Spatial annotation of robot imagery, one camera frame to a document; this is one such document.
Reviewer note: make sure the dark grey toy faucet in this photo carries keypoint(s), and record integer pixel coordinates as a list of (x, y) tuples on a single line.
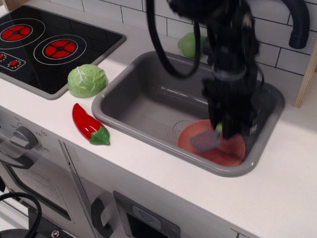
[(301, 23)]

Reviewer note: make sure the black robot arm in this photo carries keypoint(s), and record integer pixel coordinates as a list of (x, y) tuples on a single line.
[(232, 49)]

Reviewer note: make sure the grey plastic sink basin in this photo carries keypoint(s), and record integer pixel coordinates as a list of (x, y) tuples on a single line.
[(149, 104)]

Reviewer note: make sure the grey cabinet door handle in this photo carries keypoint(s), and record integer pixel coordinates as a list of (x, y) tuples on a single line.
[(97, 207)]

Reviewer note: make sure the black toy stovetop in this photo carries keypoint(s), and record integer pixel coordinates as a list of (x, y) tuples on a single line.
[(38, 49)]

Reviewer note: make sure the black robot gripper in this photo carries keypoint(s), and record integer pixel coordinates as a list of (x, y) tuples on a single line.
[(231, 103)]

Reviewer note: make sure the green toy cabbage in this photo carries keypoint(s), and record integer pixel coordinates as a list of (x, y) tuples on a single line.
[(86, 81)]

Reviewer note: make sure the green toy fruit behind sink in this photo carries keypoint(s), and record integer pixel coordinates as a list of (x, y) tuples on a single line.
[(187, 45)]

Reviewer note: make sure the pink plastic plate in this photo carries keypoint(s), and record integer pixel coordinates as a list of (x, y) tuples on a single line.
[(230, 152)]

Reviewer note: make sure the red toy chili pepper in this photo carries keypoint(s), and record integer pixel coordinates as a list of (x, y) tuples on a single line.
[(89, 127)]

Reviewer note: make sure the grey oven door handle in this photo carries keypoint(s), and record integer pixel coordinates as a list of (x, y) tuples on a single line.
[(14, 156)]

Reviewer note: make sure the grey dishwasher control panel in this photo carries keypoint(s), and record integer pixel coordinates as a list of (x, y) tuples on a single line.
[(140, 222)]

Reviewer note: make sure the grey oven knob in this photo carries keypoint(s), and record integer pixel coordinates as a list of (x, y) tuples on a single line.
[(24, 138)]

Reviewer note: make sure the wooden side panel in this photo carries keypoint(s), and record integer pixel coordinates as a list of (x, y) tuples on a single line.
[(310, 70)]

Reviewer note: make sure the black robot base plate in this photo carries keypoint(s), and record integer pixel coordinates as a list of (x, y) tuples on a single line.
[(17, 224)]

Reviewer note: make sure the grey spatula green handle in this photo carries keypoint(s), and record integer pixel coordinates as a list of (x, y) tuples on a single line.
[(205, 138)]

